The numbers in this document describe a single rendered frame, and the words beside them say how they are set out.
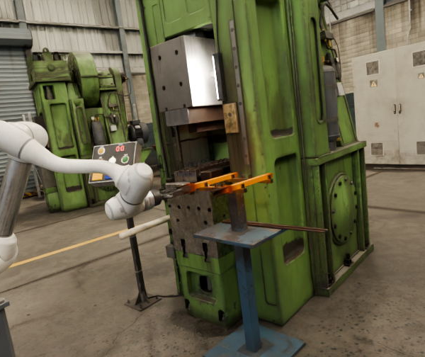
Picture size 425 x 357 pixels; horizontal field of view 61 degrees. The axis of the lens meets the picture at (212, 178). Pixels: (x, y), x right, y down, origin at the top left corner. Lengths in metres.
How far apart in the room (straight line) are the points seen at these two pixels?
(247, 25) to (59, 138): 5.35
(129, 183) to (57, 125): 5.64
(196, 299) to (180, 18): 1.78
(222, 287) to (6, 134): 1.42
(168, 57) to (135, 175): 1.05
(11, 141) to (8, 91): 8.44
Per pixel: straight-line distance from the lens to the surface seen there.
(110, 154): 2.59
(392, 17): 7.95
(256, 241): 1.69
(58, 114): 7.02
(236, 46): 2.11
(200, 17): 2.30
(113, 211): 1.51
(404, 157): 7.13
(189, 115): 2.17
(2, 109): 10.00
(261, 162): 2.05
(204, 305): 2.43
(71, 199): 7.01
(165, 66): 2.29
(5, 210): 1.91
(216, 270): 2.22
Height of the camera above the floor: 1.26
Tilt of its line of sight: 9 degrees down
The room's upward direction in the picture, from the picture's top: 7 degrees counter-clockwise
